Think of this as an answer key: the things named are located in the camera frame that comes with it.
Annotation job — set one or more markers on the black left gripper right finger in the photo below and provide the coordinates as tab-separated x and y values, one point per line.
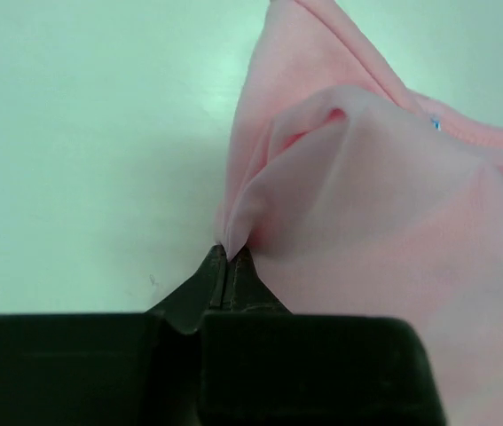
243	290

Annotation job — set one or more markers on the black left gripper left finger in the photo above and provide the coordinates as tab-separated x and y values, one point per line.
183	308

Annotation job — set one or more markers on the pink t shirt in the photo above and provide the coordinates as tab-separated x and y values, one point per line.
359	196

